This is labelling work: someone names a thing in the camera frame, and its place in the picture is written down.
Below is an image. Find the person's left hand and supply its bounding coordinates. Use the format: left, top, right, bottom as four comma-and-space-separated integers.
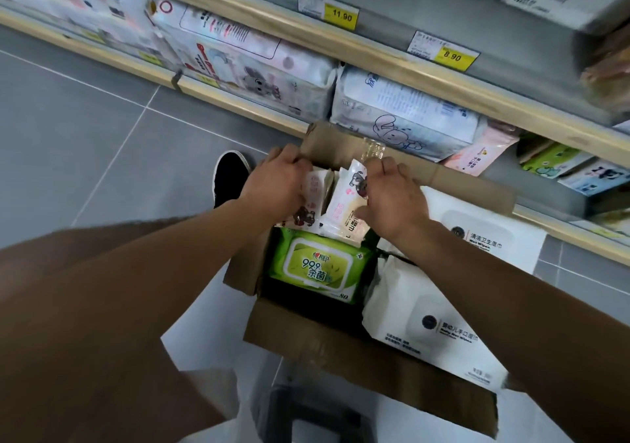
240, 144, 314, 223

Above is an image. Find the person's right hand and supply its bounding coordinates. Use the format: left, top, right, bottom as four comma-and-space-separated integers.
356, 156, 431, 244

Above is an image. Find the small pink-white wipes packet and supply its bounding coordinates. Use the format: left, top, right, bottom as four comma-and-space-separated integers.
277, 167, 336, 234

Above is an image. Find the small white wipes packet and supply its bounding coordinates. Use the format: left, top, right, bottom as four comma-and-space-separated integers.
319, 158, 371, 248

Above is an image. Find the person's left forearm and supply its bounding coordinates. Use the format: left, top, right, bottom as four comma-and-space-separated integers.
0, 197, 274, 443

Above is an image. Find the person's right forearm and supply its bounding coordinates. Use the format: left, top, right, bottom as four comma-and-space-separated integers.
391, 219, 630, 443

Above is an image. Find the clear tape strip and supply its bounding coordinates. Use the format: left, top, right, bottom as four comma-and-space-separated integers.
361, 137, 388, 164

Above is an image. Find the white bunny print tissue pack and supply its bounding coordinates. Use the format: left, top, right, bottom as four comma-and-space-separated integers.
329, 64, 489, 163

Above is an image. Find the black shoe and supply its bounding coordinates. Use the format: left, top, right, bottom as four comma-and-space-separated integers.
212, 150, 253, 209

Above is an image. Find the wood-edged grey shelf board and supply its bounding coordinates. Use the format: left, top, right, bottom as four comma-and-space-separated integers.
132, 0, 630, 169
0, 5, 630, 267

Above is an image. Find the pink wipes pack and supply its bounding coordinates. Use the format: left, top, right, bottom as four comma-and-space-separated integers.
440, 120, 521, 178

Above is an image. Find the green wet wipes pack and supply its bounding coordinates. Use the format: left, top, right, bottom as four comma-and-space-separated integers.
269, 228, 376, 306

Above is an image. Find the white mouse print tissue pack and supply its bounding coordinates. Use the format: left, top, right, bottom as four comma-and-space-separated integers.
147, 0, 341, 125

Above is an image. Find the white flat-lid wipes pack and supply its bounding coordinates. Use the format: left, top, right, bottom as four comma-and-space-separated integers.
378, 186, 548, 275

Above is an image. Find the white and yellow price tag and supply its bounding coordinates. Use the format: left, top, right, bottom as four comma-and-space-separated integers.
407, 30, 481, 72
297, 0, 360, 32

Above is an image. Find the white baby wipes pack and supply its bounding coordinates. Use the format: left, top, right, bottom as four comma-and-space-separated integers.
361, 255, 509, 393

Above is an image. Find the green cartoon wipes pack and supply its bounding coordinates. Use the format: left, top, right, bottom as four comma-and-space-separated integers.
521, 142, 597, 181

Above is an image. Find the white trolley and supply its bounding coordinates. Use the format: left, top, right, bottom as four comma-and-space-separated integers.
161, 260, 574, 443

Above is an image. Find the brown cardboard box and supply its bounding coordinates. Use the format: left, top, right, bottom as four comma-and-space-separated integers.
223, 122, 518, 439

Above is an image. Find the white and blue wipes pack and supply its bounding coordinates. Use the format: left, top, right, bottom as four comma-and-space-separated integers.
557, 159, 630, 198

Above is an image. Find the brown product pack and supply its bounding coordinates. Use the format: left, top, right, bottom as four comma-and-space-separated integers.
580, 29, 630, 115

